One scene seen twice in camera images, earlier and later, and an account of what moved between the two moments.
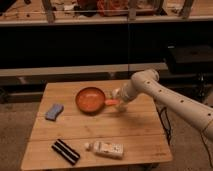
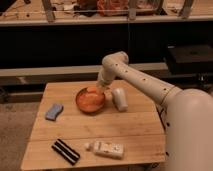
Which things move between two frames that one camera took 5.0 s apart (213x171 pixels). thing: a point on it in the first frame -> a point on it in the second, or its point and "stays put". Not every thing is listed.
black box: x=189 y=57 stays put
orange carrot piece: x=112 y=102 -> x=94 y=96
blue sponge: x=52 y=113 stays put
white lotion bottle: x=107 y=149 stays put
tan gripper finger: x=115 y=92 -> x=91 y=89
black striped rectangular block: x=65 y=151 stays put
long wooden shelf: x=79 y=12 stays put
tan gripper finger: x=121 y=107 -> x=101 y=89
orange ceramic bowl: x=90 y=100 stays put
